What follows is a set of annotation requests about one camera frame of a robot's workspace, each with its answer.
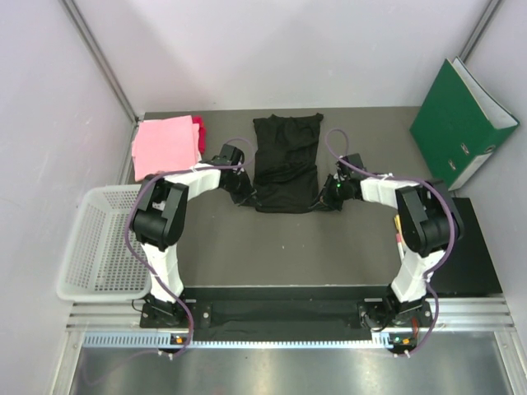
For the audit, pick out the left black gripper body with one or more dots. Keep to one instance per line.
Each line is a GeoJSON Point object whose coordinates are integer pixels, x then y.
{"type": "Point", "coordinates": [240, 188]}

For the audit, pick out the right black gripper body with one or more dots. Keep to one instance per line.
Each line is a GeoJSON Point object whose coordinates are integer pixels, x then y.
{"type": "Point", "coordinates": [335, 193]}

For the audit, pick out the black printed t shirt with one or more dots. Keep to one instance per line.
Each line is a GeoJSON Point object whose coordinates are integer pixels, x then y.
{"type": "Point", "coordinates": [285, 169]}

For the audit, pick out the red t shirt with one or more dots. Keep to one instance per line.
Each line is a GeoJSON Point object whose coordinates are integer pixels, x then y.
{"type": "Point", "coordinates": [198, 120]}

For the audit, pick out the pink t shirt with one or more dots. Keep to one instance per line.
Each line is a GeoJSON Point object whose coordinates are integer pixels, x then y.
{"type": "Point", "coordinates": [165, 145]}

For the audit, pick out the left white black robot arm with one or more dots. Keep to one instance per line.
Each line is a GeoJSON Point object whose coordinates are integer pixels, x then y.
{"type": "Point", "coordinates": [157, 221]}

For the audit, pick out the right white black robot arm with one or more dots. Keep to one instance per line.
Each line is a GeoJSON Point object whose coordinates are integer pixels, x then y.
{"type": "Point", "coordinates": [430, 224]}

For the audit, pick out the yellow marker pen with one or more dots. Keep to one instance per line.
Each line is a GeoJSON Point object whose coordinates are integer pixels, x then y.
{"type": "Point", "coordinates": [398, 224]}

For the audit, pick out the pink white marker pen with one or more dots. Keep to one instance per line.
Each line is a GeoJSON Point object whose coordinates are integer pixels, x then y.
{"type": "Point", "coordinates": [400, 245]}

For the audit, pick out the black notebook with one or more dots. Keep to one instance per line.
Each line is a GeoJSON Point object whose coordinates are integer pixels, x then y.
{"type": "Point", "coordinates": [469, 270]}

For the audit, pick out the white plastic basket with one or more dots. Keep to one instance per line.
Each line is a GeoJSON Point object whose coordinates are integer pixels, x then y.
{"type": "Point", "coordinates": [97, 266]}

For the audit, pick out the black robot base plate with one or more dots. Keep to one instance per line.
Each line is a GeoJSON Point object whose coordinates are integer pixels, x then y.
{"type": "Point", "coordinates": [284, 313]}

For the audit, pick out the green ring binder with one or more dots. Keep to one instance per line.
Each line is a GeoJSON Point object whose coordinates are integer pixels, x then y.
{"type": "Point", "coordinates": [459, 125]}

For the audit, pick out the perforated grey cable duct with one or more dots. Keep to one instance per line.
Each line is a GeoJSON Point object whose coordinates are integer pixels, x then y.
{"type": "Point", "coordinates": [173, 341]}

